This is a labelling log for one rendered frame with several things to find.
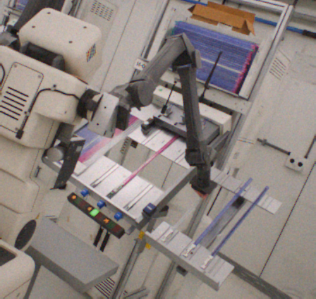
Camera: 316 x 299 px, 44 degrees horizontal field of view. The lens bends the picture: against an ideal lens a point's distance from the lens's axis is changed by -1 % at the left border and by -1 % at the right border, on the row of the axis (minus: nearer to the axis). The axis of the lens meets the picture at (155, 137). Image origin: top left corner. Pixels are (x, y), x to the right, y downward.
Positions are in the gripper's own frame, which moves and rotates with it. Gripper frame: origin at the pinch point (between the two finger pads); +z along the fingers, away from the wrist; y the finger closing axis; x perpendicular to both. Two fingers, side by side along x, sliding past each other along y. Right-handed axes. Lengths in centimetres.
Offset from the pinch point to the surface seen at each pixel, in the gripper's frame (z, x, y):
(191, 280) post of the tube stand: 24.2, 24.2, -11.5
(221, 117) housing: -1, -47, 22
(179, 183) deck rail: 6.5, -3.7, 15.8
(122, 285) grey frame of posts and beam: 28, 43, 12
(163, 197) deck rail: 5.6, 7.4, 16.0
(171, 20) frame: -28, -75, 75
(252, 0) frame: -43, -92, 34
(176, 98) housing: 0, -46, 50
